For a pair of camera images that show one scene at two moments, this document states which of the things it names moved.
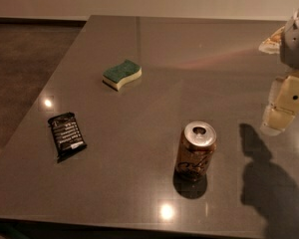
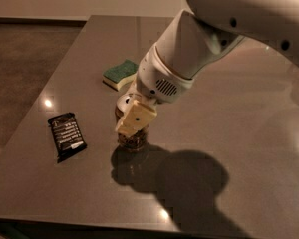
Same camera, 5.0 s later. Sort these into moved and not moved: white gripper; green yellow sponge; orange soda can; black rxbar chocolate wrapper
Moved: orange soda can; white gripper
Not moved: green yellow sponge; black rxbar chocolate wrapper
